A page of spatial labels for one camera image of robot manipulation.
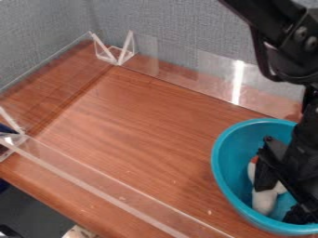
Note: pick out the clear acrylic barrier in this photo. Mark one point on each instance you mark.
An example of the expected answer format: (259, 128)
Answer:
(84, 38)
(47, 170)
(226, 79)

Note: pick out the clear acrylic back barrier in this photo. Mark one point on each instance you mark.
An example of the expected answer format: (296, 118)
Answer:
(226, 79)

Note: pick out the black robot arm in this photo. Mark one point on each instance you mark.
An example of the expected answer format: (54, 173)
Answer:
(283, 28)

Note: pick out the clear acrylic front barrier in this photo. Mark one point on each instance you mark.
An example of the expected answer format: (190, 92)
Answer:
(47, 170)

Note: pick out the white toy mushroom brown cap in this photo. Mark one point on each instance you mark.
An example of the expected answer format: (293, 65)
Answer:
(265, 199)

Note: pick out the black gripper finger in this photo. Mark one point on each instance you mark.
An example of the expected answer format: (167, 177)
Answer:
(266, 177)
(301, 216)

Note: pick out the clear acrylic left bracket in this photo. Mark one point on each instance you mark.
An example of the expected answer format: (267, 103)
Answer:
(10, 133)

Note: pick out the blue plastic bowl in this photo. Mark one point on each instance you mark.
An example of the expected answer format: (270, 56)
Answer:
(231, 154)

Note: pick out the clear acrylic left barrier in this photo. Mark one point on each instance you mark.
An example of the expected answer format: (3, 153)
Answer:
(84, 38)

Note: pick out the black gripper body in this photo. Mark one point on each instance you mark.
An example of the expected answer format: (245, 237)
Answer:
(294, 161)

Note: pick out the clear acrylic corner bracket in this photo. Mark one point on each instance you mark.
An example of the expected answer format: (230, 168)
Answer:
(112, 54)

